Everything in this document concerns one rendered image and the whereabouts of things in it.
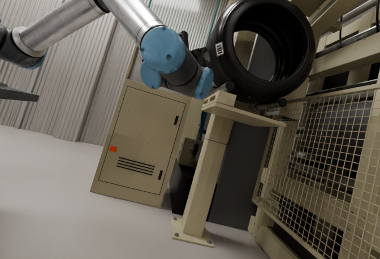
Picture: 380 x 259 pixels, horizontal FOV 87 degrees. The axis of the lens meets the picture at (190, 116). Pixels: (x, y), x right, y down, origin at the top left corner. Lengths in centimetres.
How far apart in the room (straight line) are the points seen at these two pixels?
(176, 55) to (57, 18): 76
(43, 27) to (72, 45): 262
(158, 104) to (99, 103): 211
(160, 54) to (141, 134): 122
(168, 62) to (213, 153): 98
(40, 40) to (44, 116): 260
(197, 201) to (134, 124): 73
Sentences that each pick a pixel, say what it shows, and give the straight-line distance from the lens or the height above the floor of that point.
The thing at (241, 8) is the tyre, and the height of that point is 128.
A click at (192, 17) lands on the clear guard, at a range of 187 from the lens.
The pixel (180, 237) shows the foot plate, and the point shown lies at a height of 1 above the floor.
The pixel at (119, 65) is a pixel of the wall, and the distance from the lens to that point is 368.
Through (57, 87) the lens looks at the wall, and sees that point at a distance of 369.
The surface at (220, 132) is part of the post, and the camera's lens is 134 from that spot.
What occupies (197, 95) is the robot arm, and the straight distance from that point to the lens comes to 55.
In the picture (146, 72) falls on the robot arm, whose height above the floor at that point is 77.
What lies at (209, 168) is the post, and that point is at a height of 44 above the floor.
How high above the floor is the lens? 64
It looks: 4 degrees up
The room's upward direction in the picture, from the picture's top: 16 degrees clockwise
